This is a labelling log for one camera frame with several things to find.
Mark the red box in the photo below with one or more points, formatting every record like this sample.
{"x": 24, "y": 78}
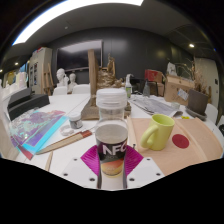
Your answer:
{"x": 153, "y": 75}

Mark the flat round red coaster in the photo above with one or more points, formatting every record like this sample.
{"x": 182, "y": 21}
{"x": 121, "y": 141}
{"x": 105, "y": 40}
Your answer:
{"x": 180, "y": 141}

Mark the wooden easel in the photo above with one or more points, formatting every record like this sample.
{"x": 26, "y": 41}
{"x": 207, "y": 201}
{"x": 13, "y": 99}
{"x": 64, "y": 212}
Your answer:
{"x": 47, "y": 80}

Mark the yellow-green mug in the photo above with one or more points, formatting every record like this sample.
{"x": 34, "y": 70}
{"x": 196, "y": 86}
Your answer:
{"x": 160, "y": 131}

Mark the thin wooden stick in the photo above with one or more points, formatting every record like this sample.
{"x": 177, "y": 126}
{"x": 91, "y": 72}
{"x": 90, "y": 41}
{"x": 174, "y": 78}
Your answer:
{"x": 49, "y": 161}

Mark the black case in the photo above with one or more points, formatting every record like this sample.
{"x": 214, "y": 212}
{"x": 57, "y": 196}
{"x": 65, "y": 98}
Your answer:
{"x": 26, "y": 103}

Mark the white plaster bust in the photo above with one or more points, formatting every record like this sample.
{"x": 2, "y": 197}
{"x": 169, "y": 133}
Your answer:
{"x": 61, "y": 76}
{"x": 72, "y": 81}

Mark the long wooden brush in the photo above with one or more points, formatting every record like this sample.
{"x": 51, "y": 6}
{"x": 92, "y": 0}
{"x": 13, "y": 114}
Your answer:
{"x": 63, "y": 142}

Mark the grey plant saucer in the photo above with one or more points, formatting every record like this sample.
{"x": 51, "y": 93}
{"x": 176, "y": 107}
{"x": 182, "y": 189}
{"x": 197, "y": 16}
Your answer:
{"x": 193, "y": 114}

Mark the small yellow tag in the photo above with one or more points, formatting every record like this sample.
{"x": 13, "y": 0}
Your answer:
{"x": 185, "y": 117}

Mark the small glass cup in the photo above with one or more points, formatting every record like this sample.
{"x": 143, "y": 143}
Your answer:
{"x": 175, "y": 105}

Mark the white chair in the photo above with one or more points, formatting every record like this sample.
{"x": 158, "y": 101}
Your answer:
{"x": 81, "y": 89}
{"x": 60, "y": 90}
{"x": 211, "y": 113}

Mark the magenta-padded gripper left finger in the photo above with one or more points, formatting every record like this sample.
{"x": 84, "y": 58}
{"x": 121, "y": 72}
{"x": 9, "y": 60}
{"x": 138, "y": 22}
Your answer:
{"x": 80, "y": 168}

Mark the colourful printed sheet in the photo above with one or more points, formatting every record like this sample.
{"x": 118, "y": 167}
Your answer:
{"x": 36, "y": 130}

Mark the newspaper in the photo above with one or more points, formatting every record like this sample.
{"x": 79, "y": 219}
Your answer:
{"x": 153, "y": 106}

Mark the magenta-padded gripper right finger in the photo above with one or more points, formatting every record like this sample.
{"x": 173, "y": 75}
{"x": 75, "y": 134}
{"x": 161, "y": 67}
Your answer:
{"x": 143, "y": 170}

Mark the black wall screen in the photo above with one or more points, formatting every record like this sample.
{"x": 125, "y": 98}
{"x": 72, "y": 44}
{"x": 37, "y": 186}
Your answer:
{"x": 78, "y": 56}

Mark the white shelf cabinet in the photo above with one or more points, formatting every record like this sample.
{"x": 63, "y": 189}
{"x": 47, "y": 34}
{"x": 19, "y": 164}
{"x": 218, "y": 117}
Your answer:
{"x": 40, "y": 70}

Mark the brown cardboard box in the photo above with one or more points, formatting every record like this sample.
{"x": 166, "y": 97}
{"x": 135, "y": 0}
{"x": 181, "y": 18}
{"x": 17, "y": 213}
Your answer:
{"x": 176, "y": 86}

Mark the clear white-capped drink bottle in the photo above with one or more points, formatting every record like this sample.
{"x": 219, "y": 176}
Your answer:
{"x": 111, "y": 133}

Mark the small paint jar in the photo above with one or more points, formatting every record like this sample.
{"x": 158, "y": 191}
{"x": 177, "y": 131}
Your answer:
{"x": 75, "y": 121}

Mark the white spray bottle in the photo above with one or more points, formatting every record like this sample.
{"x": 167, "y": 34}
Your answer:
{"x": 128, "y": 88}

